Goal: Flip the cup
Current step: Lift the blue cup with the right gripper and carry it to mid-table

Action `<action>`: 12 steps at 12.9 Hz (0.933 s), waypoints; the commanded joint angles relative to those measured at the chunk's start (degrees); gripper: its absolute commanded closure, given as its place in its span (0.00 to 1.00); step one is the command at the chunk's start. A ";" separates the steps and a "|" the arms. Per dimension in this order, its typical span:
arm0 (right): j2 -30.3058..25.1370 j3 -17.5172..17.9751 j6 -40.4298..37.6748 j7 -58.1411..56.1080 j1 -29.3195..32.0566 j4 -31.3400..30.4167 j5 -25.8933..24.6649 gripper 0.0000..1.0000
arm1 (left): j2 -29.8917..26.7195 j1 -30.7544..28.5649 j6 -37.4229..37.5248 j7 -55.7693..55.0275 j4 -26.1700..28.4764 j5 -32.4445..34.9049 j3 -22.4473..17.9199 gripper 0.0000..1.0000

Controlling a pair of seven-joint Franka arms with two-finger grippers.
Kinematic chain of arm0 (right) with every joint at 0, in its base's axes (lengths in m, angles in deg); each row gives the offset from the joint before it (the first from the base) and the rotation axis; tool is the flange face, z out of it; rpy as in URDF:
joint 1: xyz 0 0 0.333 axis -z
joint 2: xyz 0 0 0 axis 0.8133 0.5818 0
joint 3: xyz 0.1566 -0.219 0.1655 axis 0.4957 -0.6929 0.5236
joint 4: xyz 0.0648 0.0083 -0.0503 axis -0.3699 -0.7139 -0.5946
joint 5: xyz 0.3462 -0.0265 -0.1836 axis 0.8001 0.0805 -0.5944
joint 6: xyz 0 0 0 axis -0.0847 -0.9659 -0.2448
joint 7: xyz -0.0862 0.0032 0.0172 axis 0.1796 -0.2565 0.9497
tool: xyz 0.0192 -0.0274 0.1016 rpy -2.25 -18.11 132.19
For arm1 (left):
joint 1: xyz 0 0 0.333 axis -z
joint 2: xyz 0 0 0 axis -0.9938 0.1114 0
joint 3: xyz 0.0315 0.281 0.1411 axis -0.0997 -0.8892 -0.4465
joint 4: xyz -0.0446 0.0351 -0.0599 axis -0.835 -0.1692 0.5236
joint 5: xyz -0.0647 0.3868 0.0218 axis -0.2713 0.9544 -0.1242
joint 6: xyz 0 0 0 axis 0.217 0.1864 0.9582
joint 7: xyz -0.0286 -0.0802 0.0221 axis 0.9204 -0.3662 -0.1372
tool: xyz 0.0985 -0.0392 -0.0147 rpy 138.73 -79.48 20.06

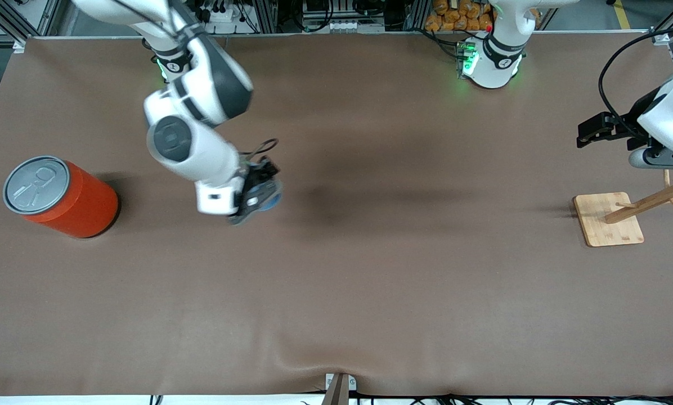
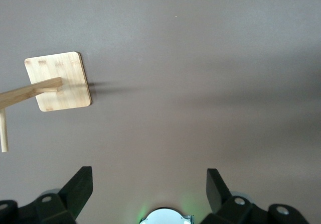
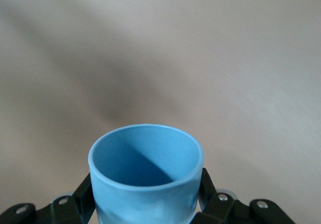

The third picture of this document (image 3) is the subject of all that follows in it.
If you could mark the light blue plastic cup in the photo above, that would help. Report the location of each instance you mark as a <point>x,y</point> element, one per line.
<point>140,199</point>

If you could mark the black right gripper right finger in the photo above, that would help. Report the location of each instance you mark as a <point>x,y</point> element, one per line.
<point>220,211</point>

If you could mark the brown table cover mat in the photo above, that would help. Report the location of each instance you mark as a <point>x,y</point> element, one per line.
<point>225,58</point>

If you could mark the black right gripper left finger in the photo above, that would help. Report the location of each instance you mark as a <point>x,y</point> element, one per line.
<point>62,211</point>

